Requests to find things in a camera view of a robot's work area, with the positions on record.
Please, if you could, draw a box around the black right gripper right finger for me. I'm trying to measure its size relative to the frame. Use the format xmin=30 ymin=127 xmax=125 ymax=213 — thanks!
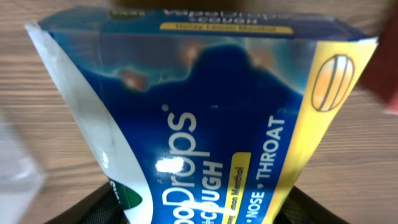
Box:
xmin=273 ymin=186 xmax=348 ymax=224

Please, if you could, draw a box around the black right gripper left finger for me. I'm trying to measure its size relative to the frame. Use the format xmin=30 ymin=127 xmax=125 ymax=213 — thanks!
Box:
xmin=45 ymin=182 xmax=124 ymax=224

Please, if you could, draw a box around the blue VapoDrops box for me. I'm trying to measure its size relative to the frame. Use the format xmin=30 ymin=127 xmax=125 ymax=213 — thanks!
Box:
xmin=25 ymin=7 xmax=377 ymax=223

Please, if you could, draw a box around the red medicine box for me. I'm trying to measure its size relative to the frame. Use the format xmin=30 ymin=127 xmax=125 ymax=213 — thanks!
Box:
xmin=359 ymin=16 xmax=397 ymax=115

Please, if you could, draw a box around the clear plastic container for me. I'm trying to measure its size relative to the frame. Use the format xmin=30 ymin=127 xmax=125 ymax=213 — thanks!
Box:
xmin=1 ymin=114 xmax=45 ymax=224

